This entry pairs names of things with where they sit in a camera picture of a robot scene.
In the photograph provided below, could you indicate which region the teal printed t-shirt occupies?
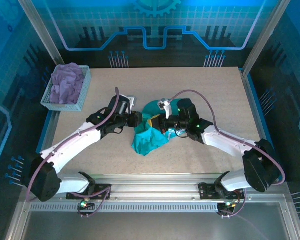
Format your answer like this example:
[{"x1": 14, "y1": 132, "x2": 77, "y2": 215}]
[{"x1": 131, "y1": 99, "x2": 185, "y2": 157}]

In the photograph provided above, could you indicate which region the crumpled purple cloth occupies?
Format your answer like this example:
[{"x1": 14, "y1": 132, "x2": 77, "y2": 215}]
[{"x1": 49, "y1": 62, "x2": 86, "y2": 105}]

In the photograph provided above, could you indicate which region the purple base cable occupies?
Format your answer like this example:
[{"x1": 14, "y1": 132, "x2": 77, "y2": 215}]
[
  {"x1": 71, "y1": 186, "x2": 113, "y2": 219},
  {"x1": 217, "y1": 188, "x2": 248, "y2": 221}
]

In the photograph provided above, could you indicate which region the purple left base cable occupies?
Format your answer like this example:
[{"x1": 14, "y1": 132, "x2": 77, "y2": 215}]
[{"x1": 71, "y1": 186, "x2": 113, "y2": 219}]

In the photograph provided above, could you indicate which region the white perforated plastic basket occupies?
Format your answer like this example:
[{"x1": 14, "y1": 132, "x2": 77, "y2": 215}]
[{"x1": 40, "y1": 64, "x2": 93, "y2": 113}]

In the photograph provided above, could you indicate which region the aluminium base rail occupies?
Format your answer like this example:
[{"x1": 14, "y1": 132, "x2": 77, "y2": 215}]
[{"x1": 87, "y1": 173, "x2": 230, "y2": 201}]

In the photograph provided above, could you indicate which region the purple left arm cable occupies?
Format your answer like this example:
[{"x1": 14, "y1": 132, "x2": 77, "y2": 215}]
[{"x1": 25, "y1": 87, "x2": 121, "y2": 203}]

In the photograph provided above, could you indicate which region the slotted grey cable duct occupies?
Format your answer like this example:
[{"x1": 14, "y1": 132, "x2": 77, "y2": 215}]
[{"x1": 29, "y1": 201, "x2": 221, "y2": 214}]

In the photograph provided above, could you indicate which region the aluminium frame post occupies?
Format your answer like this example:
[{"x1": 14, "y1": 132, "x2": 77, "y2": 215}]
[
  {"x1": 241, "y1": 0, "x2": 291, "y2": 71},
  {"x1": 17, "y1": 0, "x2": 66, "y2": 66}
]

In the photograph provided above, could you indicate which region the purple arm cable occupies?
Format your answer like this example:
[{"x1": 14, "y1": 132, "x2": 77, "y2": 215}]
[
  {"x1": 25, "y1": 87, "x2": 121, "y2": 203},
  {"x1": 168, "y1": 89, "x2": 287, "y2": 186}
]

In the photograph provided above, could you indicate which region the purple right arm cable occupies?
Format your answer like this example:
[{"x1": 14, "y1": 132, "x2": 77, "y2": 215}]
[{"x1": 168, "y1": 89, "x2": 287, "y2": 186}]

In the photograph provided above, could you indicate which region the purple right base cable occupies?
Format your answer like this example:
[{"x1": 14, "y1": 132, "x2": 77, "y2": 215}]
[{"x1": 217, "y1": 188, "x2": 248, "y2": 221}]

